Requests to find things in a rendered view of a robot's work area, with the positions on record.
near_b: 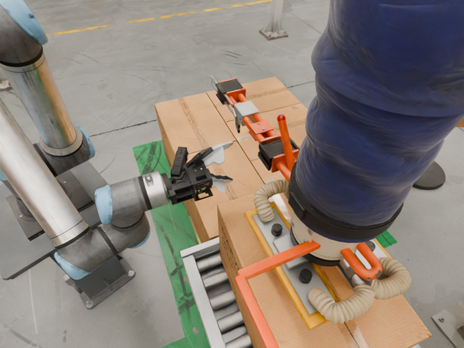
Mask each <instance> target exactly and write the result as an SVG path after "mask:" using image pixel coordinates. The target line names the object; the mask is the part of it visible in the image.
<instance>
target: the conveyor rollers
mask: <svg viewBox="0 0 464 348"><path fill-rule="evenodd" d="M219 264H222V260H221V257H220V253H216V254H215V255H211V256H209V257H207V258H204V259H201V260H198V261H196V265H197V268H198V270H199V272H201V271H204V270H207V269H210V268H211V267H215V266H217V265H219ZM202 281H203V284H204V288H205V289H206V291H207V290H209V289H212V288H214V287H216V286H219V285H221V284H224V283H226V282H229V279H228V277H227V274H226V271H222V272H219V273H216V274H215V275H212V276H209V277H207V278H205V279H202ZM209 301H210V303H211V307H212V310H213V311H215V310H216V309H219V308H221V307H224V306H226V305H229V304H231V303H232V302H235V301H236V299H235V296H234V293H233V290H229V291H226V292H224V293H221V294H220V295H217V296H215V297H212V298H209ZM242 323H244V320H243V318H242V314H241V312H240V310H238V311H236V312H234V313H231V314H229V315H227V316H225V317H223V318H220V319H218V320H217V324H218V327H219V329H220V332H221V333H222V332H224V331H227V330H229V329H231V328H234V327H236V326H238V325H241V324H242ZM225 346H226V348H250V347H252V346H253V345H252V342H251V339H250V337H249V333H246V334H244V335H242V336H239V337H237V338H235V339H233V340H230V341H228V342H226V343H225Z"/></svg>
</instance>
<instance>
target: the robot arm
mask: <svg viewBox="0 0 464 348"><path fill-rule="evenodd" d="M47 42H48V38H47V36H46V34H45V32H44V30H43V29H42V27H41V26H40V24H39V22H38V21H37V19H36V18H35V16H34V15H33V13H32V12H31V10H30V9H29V7H28V6H27V5H26V3H25V2H24V0H0V68H1V69H2V71H3V73H4V75H5V76H6V78H7V79H8V81H9V82H10V85H11V86H12V88H13V89H14V91H15V92H16V94H17V96H18V98H19V99H20V101H21V103H22V104H23V106H24V108H25V109H26V111H27V113H28V114H29V116H30V118H31V120H32V121H33V123H34V125H35V126H36V128H37V130H38V131H39V133H40V136H39V142H37V143H35V144H32V143H31V142H30V140H29V139H28V137H27V136H26V134H25V133H24V132H23V130H22V129H21V127H20V125H19V124H18V123H17V121H16V119H15V118H14V117H13V115H12V114H11V112H10V111H9V110H8V108H7V106H6V105H5V104H4V102H3V100H2V99H1V98H0V180H1V181H2V182H3V183H4V185H5V186H6V187H7V188H8V189H9V190H10V192H11V193H12V194H13V195H14V196H15V197H16V198H17V205H18V207H19V210H20V211H21V212H22V213H23V214H24V215H26V216H28V217H34V218H35V219H36V221H38V223H39V225H40V226H41V227H42V229H43V230H44V231H45V233H46V234H47V236H48V237H49V238H50V240H51V241H52V243H53V246H54V247H55V248H56V250H57V252H55V254H54V257H55V259H56V261H57V262H58V264H59V265H60V266H61V267H62V269H63V270H64V271H65V272H66V273H67V274H68V275H69V276H70V277H71V278H73V279H75V280H79V279H81V278H83V277H84V276H86V275H88V274H89V273H92V271H94V270H95V269H96V268H98V267H100V266H101V265H102V264H103V263H105V262H107V261H108V260H110V259H111V258H113V257H114V256H116V255H117V254H118V253H121V252H122V251H123V250H125V249H127V248H130V249H134V248H137V247H140V246H141V245H143V244H144V243H145V242H146V241H147V239H148V238H149V236H150V234H151V228H150V222H149V220H148V218H147V217H146V214H145V211H148V210H151V209H155V208H157V207H160V206H164V205H167V204H168V199H169V200H171V203H172V205H174V204H177V203H180V202H183V201H186V200H190V199H193V198H194V200H195V202H196V201H199V200H203V199H205V198H208V197H211V196H213V194H212V192H211V189H212V186H214V187H215V188H216V189H217V190H218V191H219V192H221V193H225V192H226V190H225V185H224V184H225V183H227V182H231V181H233V179H232V178H230V177H228V176H226V175H225V176H221V175H214V174H212V173H211V172H210V170H209V169H208V168H206V166H210V165H212V164H213V163H216V164H219V165H221V164H223V163H224V161H225V156H224V149H226V148H228V147H230V146H231V145H232V144H233V142H232V141H230V142H225V143H222V144H218V145H215V146H212V147H209V148H206V149H204V150H203V151H200V152H199V153H197V154H196V155H195V156H194V157H193V158H192V159H191V160H190V161H188V159H189V152H188V151H187V147H181V146H178V149H177V151H176V154H175V160H174V162H173V167H172V169H171V177H170V178H168V176H167V174H166V173H161V175H160V173H159V171H155V172H153V173H149V174H145V175H143V176H139V177H134V178H132V179H129V180H125V181H122V182H118V183H115V184H111V185H106V186H104V187H101V188H99V189H97V190H96V191H95V202H96V206H97V211H98V214H99V218H100V220H101V222H102V223H103V225H101V226H99V227H97V228H96V229H94V230H91V228H90V227H89V225H88V224H86V223H85V221H84V219H83V218H82V217H81V216H80V214H79V212H78V211H77V209H76V208H75V206H74V205H73V203H72V202H71V201H70V199H69V198H68V196H67V193H68V192H67V189H66V187H65V186H64V184H63V183H61V182H60V181H59V180H56V179H55V177H56V176H58V175H60V174H62V173H64V172H66V171H68V170H70V169H72V168H74V167H76V166H78V165H80V164H82V163H84V162H87V161H88V160H89V159H91V158H92V157H94V156H95V149H94V146H93V143H92V142H91V140H90V139H89V136H88V134H87V133H86V131H85V130H84V129H83V128H82V127H81V126H79V125H76V126H75V125H73V124H72V122H71V120H70V118H69V115H68V112H67V110H66V107H65V105H64V102H63V99H62V98H61V95H60V92H59V89H58V87H57V85H56V82H55V79H54V77H53V75H52V72H51V70H50V67H49V65H48V62H47V60H46V57H45V54H44V49H43V47H42V45H45V44H46V43H47ZM187 161H188V162H187ZM201 193H206V194H209V195H208V196H206V197H202V198H199V196H198V195H199V194H201Z"/></svg>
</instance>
